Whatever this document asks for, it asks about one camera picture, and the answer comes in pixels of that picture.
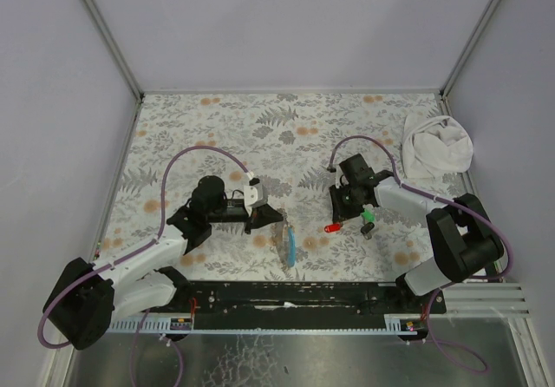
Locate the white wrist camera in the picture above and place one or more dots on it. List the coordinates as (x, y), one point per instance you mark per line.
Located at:
(338, 175)
(255, 194)

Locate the aluminium frame right post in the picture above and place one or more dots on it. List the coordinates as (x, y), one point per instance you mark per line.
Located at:
(473, 40)

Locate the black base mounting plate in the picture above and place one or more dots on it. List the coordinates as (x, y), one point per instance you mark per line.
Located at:
(216, 296)

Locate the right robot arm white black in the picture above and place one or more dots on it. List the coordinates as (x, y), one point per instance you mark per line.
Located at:
(461, 239)

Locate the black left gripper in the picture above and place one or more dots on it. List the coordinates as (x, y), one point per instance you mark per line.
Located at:
(252, 219)

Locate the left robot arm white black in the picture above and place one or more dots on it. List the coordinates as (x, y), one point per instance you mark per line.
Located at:
(90, 296)

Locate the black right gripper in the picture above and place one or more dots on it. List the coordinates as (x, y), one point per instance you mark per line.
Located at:
(342, 202)

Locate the aluminium frame left post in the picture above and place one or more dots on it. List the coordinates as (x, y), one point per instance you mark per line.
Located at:
(97, 19)

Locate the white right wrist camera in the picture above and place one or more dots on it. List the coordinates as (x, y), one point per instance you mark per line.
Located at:
(338, 175)

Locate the floral patterned table mat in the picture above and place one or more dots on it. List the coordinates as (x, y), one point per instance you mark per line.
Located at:
(287, 141)

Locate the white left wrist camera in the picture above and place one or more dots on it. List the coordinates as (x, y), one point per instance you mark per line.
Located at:
(255, 194)

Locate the key with red tag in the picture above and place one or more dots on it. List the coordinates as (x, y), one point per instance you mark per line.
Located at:
(333, 228)

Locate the white slotted cable duct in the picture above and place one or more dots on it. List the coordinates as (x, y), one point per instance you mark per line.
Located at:
(358, 324)

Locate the aluminium frame post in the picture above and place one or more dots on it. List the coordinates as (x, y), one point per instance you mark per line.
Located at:
(97, 19)
(473, 40)

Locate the crumpled white cloth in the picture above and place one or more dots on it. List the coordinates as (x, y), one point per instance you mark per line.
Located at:
(432, 147)

